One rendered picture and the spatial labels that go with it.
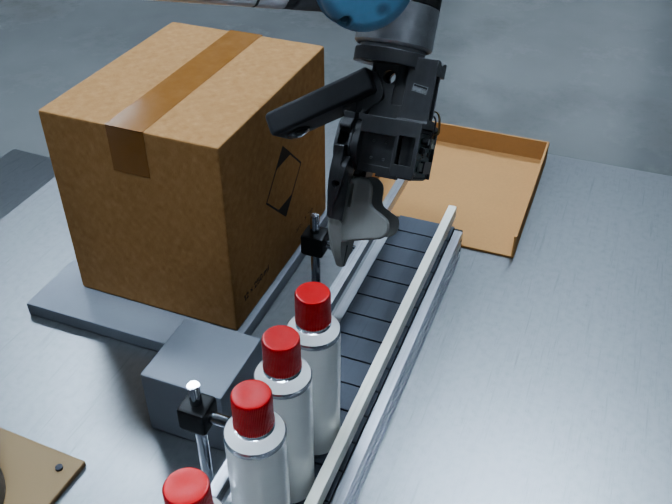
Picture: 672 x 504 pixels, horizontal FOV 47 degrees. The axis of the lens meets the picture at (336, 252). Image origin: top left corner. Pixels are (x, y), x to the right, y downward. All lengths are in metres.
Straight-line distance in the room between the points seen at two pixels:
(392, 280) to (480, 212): 0.28
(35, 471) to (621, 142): 2.77
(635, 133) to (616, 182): 2.01
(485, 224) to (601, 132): 2.17
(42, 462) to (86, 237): 0.29
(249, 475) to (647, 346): 0.61
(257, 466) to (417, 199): 0.73
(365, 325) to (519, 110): 2.56
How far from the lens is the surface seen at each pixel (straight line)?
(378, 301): 1.00
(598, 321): 1.11
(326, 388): 0.76
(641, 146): 3.33
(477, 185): 1.33
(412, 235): 1.12
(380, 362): 0.88
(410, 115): 0.74
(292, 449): 0.73
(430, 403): 0.95
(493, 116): 3.39
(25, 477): 0.93
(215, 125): 0.90
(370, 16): 0.59
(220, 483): 0.72
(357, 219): 0.74
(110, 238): 1.03
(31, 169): 1.46
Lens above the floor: 1.54
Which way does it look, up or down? 38 degrees down
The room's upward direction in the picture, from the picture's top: straight up
